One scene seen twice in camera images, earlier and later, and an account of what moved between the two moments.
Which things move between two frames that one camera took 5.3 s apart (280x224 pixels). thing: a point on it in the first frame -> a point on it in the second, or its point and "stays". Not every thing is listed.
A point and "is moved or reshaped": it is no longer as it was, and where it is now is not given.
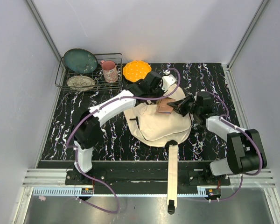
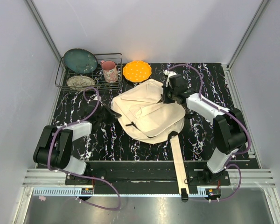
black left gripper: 160,88 -> 112,115
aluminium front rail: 56,178 stays
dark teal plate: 80,60 stays
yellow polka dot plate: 135,71 stays
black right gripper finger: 178,105 -> 168,94
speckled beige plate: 80,83 stays
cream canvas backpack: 163,129 is moved or reshaped
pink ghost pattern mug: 109,71 stays
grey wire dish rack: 108,76 stays
